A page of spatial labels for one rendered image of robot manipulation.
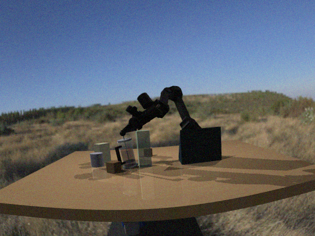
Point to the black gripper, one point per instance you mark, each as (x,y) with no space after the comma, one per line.
(137,122)

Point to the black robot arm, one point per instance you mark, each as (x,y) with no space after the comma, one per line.
(159,108)

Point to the french press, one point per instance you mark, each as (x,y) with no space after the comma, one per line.
(126,151)

